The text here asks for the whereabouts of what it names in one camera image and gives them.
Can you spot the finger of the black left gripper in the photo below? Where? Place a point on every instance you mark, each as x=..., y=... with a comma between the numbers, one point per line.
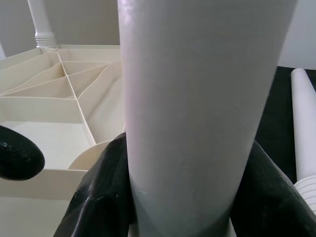
x=17, y=155

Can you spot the white plastic table leg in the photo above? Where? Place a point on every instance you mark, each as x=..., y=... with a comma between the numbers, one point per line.
x=303, y=123
x=40, y=19
x=197, y=98

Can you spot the white plastic table top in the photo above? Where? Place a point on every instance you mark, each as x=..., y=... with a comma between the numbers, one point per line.
x=37, y=111

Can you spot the black cloth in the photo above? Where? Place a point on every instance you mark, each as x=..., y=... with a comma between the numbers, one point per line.
x=276, y=111

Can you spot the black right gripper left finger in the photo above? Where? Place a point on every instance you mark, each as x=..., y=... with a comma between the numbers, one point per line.
x=101, y=192

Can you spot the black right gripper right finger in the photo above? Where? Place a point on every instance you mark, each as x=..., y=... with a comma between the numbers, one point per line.
x=269, y=202

